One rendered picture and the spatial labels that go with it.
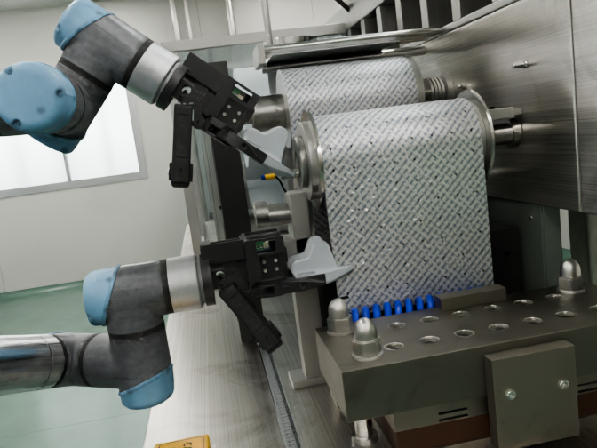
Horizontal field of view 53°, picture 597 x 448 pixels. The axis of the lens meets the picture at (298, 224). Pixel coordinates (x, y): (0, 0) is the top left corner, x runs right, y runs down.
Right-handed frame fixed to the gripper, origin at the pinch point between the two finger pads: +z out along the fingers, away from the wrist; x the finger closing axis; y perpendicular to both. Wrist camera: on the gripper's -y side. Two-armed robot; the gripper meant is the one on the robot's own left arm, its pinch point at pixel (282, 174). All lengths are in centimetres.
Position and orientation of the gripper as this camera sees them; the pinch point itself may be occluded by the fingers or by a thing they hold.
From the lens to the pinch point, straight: 86.4
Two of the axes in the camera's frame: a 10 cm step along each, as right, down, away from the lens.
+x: -1.6, -1.3, 9.8
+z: 8.3, 5.1, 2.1
